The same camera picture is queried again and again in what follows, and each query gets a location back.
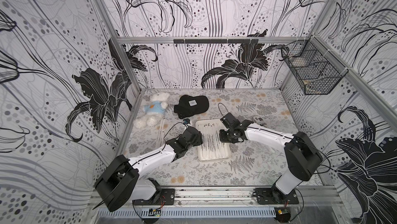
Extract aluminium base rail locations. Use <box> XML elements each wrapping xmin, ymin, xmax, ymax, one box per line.
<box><xmin>88</xmin><ymin>185</ymin><xmax>345</xmax><ymax>208</ymax></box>

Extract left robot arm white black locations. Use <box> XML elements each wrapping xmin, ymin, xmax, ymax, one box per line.
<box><xmin>94</xmin><ymin>126</ymin><xmax>203</xmax><ymax>212</ymax></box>

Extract white storage tray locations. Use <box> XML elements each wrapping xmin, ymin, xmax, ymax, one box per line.
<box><xmin>195</xmin><ymin>119</ymin><xmax>232</xmax><ymax>163</ymax></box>

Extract small remote device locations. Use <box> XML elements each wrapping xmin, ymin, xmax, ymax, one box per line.
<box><xmin>253</xmin><ymin>116</ymin><xmax>265</xmax><ymax>125</ymax></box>

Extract black cap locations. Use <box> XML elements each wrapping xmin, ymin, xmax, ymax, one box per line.
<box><xmin>174</xmin><ymin>95</ymin><xmax>209</xmax><ymax>119</ymax></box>

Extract left pile wrapped straw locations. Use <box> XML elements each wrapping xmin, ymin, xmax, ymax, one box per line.
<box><xmin>157</xmin><ymin>123</ymin><xmax>164</xmax><ymax>146</ymax></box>

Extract black wall bar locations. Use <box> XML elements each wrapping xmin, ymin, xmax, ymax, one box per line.
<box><xmin>173</xmin><ymin>39</ymin><xmax>259</xmax><ymax>44</ymax></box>

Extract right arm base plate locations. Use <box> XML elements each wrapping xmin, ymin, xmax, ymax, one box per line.
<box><xmin>252</xmin><ymin>187</ymin><xmax>299</xmax><ymax>205</ymax></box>

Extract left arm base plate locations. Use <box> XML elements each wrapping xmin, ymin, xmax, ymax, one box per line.
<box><xmin>132</xmin><ymin>188</ymin><xmax>175</xmax><ymax>206</ymax></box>

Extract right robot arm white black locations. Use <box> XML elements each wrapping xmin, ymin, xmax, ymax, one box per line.
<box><xmin>219</xmin><ymin>113</ymin><xmax>323</xmax><ymax>196</ymax></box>

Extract white cable duct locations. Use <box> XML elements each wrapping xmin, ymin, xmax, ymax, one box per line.
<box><xmin>97</xmin><ymin>207</ymin><xmax>276</xmax><ymax>219</ymax></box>

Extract black wire basket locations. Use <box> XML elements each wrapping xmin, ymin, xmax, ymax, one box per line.
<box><xmin>281</xmin><ymin>39</ymin><xmax>348</xmax><ymax>95</ymax></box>

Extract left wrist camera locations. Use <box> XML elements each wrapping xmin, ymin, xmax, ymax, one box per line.
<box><xmin>183</xmin><ymin>118</ymin><xmax>191</xmax><ymax>126</ymax></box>

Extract white teddy bear blue shirt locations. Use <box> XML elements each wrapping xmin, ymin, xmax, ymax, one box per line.
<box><xmin>133</xmin><ymin>92</ymin><xmax>170</xmax><ymax>129</ymax></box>

